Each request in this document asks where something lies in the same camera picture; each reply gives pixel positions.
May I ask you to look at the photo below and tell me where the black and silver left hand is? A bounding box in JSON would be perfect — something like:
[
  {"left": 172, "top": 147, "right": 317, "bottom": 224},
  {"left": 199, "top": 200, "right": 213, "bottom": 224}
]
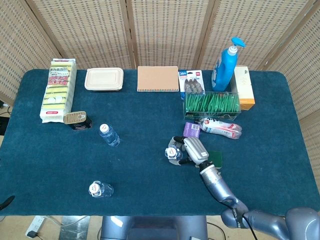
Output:
[{"left": 0, "top": 195, "right": 16, "bottom": 211}]

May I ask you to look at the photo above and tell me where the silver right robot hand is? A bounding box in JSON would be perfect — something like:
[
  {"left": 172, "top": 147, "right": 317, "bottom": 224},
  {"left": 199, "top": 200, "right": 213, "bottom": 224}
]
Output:
[{"left": 169, "top": 136, "right": 210, "bottom": 167}]

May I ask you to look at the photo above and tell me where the clear water bottle white cap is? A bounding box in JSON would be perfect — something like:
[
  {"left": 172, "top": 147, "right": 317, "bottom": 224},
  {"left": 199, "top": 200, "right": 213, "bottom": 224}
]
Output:
[
  {"left": 88, "top": 180, "right": 115, "bottom": 198},
  {"left": 98, "top": 123, "right": 121, "bottom": 148},
  {"left": 164, "top": 139, "right": 187, "bottom": 162}
]

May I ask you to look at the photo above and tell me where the dark robot base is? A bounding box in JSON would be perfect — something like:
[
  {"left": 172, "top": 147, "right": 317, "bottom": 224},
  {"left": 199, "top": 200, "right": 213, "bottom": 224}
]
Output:
[{"left": 99, "top": 215, "right": 209, "bottom": 240}]

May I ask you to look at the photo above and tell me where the small purple box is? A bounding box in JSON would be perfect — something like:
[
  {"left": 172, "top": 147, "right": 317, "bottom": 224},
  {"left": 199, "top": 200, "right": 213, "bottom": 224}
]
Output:
[{"left": 182, "top": 121, "right": 201, "bottom": 139}]

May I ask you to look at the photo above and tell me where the green and yellow scouring sponge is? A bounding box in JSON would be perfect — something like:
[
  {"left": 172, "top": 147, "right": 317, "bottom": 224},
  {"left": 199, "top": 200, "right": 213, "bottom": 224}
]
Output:
[{"left": 208, "top": 149, "right": 224, "bottom": 169}]

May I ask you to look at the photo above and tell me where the red and white labelled bottle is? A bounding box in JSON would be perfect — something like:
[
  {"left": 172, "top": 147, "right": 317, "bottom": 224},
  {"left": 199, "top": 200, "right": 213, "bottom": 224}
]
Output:
[{"left": 199, "top": 116, "right": 243, "bottom": 140}]

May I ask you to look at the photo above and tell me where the white power strip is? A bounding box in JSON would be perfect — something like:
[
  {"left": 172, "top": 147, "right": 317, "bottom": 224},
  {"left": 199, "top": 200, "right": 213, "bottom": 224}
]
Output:
[{"left": 24, "top": 215, "right": 47, "bottom": 238}]

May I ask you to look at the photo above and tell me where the clear box of green sachets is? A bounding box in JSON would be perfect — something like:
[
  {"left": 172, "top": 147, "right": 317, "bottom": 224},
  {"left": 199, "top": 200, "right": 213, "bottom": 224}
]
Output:
[{"left": 183, "top": 91, "right": 242, "bottom": 121}]

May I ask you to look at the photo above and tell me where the dark blue table mat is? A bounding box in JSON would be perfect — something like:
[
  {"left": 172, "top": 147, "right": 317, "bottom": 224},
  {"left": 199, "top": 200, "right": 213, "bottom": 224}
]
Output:
[{"left": 0, "top": 68, "right": 320, "bottom": 217}]

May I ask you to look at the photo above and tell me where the metal table leg plate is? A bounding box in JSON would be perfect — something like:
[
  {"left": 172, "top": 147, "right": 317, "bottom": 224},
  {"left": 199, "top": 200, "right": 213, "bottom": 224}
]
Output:
[{"left": 59, "top": 215, "right": 91, "bottom": 240}]

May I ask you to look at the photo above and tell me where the white and orange carton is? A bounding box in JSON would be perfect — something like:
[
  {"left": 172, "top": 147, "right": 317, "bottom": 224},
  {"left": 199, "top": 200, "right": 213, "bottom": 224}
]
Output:
[{"left": 230, "top": 65, "right": 256, "bottom": 111}]

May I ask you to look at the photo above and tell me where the brown spiral notebook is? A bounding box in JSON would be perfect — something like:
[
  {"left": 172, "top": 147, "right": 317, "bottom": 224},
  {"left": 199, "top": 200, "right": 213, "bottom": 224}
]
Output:
[{"left": 136, "top": 65, "right": 180, "bottom": 93}]

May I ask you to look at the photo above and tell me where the blue pump dispenser bottle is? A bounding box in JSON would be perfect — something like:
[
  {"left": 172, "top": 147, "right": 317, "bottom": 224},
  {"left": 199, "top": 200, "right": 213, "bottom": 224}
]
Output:
[{"left": 211, "top": 36, "right": 247, "bottom": 92}]

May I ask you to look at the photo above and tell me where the black luncheon meat can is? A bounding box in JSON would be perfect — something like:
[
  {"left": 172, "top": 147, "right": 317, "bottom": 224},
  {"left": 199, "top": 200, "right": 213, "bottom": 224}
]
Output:
[{"left": 63, "top": 110, "right": 93, "bottom": 131}]

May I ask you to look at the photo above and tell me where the beige lidded food container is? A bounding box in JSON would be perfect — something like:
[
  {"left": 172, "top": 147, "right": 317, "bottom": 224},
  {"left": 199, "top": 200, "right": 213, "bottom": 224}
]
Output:
[{"left": 84, "top": 67, "right": 125, "bottom": 92}]

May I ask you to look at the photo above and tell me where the yellow sponge multipack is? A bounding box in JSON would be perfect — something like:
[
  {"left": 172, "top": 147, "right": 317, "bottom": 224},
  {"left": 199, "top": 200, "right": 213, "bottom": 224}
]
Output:
[{"left": 39, "top": 58, "right": 78, "bottom": 124}]

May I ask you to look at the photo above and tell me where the woven folding screen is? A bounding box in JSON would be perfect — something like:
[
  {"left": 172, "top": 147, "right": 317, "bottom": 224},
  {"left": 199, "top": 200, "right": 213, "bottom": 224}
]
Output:
[{"left": 0, "top": 0, "right": 320, "bottom": 173}]

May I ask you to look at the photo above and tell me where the white power strip cable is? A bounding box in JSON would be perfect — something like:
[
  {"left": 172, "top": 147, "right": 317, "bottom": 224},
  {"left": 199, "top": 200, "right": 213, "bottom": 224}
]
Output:
[{"left": 44, "top": 215, "right": 87, "bottom": 226}]

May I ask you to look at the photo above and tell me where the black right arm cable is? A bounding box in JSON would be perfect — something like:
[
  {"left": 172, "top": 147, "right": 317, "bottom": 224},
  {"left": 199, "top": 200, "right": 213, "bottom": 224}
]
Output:
[{"left": 241, "top": 212, "right": 258, "bottom": 240}]

